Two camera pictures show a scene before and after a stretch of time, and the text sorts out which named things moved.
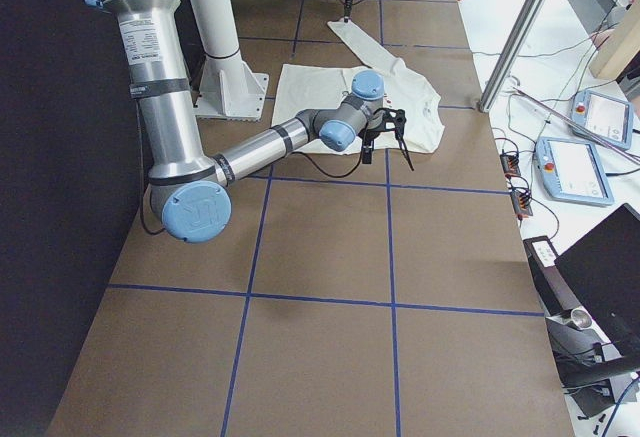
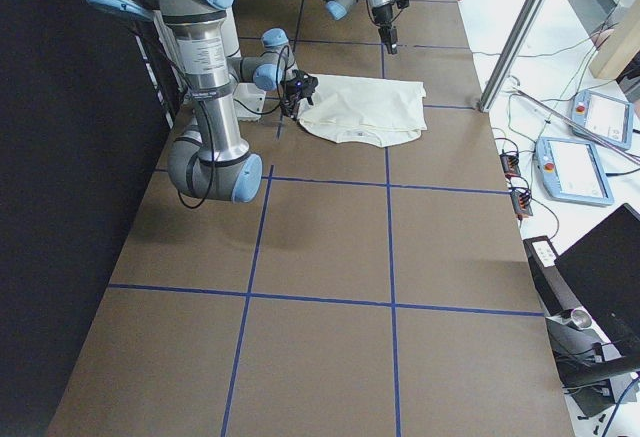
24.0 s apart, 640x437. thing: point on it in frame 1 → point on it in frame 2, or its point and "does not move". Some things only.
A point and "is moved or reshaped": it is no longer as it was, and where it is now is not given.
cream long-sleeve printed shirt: (310, 87) is moved or reshaped
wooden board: (620, 47) does not move
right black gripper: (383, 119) → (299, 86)
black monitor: (604, 263) does not move
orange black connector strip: (521, 197) does not move
